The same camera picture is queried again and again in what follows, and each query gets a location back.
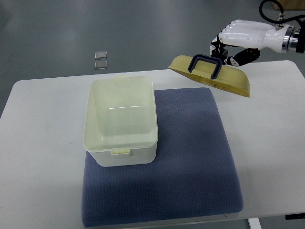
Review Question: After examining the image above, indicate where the cardboard box corner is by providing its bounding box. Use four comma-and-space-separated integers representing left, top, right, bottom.
277, 0, 305, 10

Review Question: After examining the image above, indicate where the yellow storage box lid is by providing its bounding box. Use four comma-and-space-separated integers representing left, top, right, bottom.
169, 54, 250, 97

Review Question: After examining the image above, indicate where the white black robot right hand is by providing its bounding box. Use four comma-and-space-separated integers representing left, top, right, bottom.
210, 20, 282, 67

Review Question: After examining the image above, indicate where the white storage box base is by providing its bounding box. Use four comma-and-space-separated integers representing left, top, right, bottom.
83, 76, 158, 167

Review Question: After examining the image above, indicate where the upper metal floor socket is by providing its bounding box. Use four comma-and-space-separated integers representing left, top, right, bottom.
95, 51, 107, 60

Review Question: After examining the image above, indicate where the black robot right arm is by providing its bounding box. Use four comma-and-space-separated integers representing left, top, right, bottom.
259, 0, 305, 53

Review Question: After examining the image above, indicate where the black table edge bracket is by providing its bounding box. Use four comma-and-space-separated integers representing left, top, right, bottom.
285, 213, 305, 220

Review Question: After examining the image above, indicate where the blue fabric cushion mat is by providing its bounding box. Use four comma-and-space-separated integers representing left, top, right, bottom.
82, 88, 244, 227

